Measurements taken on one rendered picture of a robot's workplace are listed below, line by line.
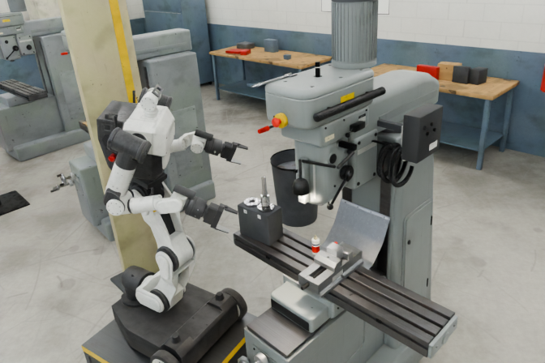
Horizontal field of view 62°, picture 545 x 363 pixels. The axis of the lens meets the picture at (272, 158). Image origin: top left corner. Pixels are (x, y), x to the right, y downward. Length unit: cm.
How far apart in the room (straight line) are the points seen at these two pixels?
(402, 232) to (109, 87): 210
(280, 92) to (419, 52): 483
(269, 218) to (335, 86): 89
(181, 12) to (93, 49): 593
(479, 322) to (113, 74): 300
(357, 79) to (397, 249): 103
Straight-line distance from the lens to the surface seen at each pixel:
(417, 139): 198
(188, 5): 913
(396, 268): 264
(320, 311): 227
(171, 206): 197
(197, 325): 261
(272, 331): 231
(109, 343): 295
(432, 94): 260
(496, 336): 351
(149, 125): 203
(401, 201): 243
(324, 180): 199
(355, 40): 201
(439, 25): 635
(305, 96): 173
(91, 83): 324
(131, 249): 376
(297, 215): 428
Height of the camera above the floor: 236
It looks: 24 degrees down
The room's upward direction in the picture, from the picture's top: 4 degrees counter-clockwise
